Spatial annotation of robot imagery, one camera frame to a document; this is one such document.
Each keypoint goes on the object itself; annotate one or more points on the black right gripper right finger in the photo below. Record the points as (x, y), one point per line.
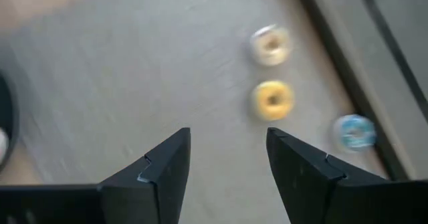
(301, 184)

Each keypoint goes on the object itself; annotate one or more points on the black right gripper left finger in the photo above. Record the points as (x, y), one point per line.
(157, 184)

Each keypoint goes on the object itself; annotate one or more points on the blue frosted donut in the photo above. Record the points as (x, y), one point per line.
(355, 132)

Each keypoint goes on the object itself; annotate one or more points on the yellow frosted donut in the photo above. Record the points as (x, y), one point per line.
(273, 100)

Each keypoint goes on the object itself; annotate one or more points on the grey woven placemat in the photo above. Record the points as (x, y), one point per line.
(150, 83)

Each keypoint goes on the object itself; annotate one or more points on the white frosted donut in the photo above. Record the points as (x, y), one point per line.
(271, 45)

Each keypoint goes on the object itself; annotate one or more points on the black plate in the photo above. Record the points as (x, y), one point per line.
(6, 123)

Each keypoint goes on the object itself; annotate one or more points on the black aluminium table frame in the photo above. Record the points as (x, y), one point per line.
(344, 67)

